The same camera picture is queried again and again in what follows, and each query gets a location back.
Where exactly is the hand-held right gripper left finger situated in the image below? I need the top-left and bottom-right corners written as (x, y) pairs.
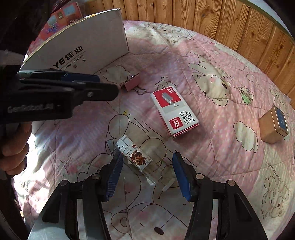
top-left (28, 152), bottom-right (124, 240)

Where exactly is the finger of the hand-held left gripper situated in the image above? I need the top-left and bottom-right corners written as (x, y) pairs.
top-left (17, 70), bottom-right (101, 83)
top-left (20, 80), bottom-right (119, 102)

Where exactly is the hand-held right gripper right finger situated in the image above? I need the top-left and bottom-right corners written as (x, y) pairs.
top-left (172, 152), bottom-right (268, 240)

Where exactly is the white printed lighter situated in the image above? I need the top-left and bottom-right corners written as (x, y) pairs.
top-left (115, 135), bottom-right (154, 173)

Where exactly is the white cardboard box yellow tape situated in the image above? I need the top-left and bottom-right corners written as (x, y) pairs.
top-left (20, 8), bottom-right (130, 76)

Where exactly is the person's left forearm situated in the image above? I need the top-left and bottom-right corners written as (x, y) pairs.
top-left (0, 9), bottom-right (59, 70)

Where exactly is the person's left hand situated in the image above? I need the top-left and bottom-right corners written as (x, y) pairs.
top-left (0, 122), bottom-right (33, 176)

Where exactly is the pink binder clip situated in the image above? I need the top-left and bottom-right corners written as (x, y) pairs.
top-left (120, 73), bottom-right (146, 95)

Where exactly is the pink printed blanket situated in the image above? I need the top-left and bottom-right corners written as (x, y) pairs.
top-left (11, 20), bottom-right (295, 240)

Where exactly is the colourful toy box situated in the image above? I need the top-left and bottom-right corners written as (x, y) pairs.
top-left (26, 2), bottom-right (84, 56)

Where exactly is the red white staples box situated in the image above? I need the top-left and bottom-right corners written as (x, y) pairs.
top-left (150, 86), bottom-right (200, 139)

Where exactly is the gold tin blue lid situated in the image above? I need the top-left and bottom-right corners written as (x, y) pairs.
top-left (258, 106), bottom-right (289, 144)

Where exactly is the wooden headboard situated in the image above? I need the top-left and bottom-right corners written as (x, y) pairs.
top-left (85, 0), bottom-right (295, 102)

